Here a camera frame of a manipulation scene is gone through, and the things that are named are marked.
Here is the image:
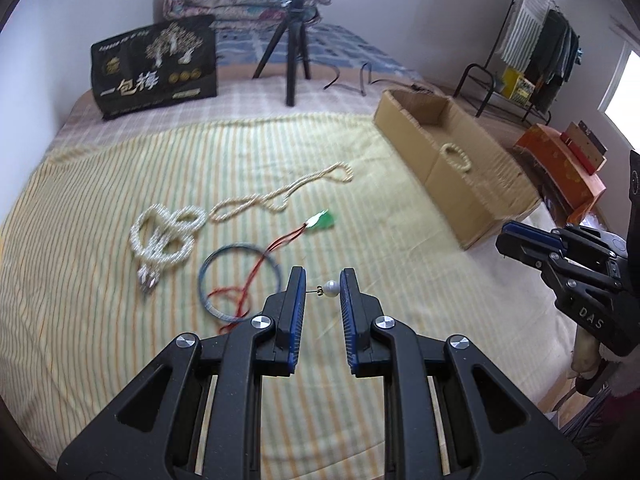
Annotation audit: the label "person's right hand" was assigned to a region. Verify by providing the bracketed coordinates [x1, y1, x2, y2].
[570, 330, 608, 382]

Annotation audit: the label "dark hanging clothes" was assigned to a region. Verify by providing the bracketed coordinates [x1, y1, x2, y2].
[525, 9, 581, 111]

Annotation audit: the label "cardboard box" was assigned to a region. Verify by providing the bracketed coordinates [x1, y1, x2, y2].
[372, 88, 543, 251]

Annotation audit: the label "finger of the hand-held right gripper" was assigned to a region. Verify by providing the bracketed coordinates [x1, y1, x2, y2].
[495, 234, 621, 293]
[501, 221, 628, 261]

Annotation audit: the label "black clothes rack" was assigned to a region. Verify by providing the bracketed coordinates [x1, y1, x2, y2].
[452, 0, 583, 126]

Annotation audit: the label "folded floral quilt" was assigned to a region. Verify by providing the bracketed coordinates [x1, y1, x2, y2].
[165, 0, 333, 28]

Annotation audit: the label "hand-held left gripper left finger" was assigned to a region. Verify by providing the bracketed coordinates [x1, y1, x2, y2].
[57, 266, 307, 480]

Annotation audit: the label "checked bed sheet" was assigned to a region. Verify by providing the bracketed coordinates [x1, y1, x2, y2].
[50, 72, 451, 153]

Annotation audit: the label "cream rope necklace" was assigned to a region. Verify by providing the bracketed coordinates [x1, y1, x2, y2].
[209, 161, 355, 223]

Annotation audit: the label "cream bead bracelet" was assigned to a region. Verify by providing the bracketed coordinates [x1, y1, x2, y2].
[440, 142, 473, 175]

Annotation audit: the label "blue patterned bed sheet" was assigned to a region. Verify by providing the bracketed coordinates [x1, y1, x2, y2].
[215, 22, 426, 83]

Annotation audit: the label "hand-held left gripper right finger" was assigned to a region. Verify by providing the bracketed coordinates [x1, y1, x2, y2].
[339, 267, 587, 480]

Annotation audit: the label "yellow striped blanket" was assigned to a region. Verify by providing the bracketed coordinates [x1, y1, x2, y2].
[0, 112, 551, 480]

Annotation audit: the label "striped hanging cloth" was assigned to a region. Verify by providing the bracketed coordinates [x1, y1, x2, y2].
[500, 0, 551, 73]

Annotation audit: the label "black power cable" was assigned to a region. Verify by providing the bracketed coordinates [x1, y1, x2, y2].
[324, 62, 436, 96]

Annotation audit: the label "black tripod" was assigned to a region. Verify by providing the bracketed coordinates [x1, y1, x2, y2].
[252, 0, 313, 107]

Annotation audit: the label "window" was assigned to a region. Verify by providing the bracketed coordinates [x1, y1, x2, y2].
[602, 35, 640, 131]

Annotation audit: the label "yellow box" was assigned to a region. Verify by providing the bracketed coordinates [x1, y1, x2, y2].
[501, 67, 535, 106]

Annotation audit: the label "orange cloth covered table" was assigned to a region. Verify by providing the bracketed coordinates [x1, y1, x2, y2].
[515, 124, 608, 223]

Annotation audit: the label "thin blue bangle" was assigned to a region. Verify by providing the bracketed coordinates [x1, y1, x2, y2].
[198, 243, 286, 321]

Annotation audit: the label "red cord green pendant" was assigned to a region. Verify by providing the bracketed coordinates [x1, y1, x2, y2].
[207, 208, 337, 335]

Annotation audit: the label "white pearl necklace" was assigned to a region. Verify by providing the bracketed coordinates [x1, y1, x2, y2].
[130, 203, 208, 301]

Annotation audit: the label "black printed bag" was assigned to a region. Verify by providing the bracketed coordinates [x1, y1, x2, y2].
[91, 14, 219, 121]

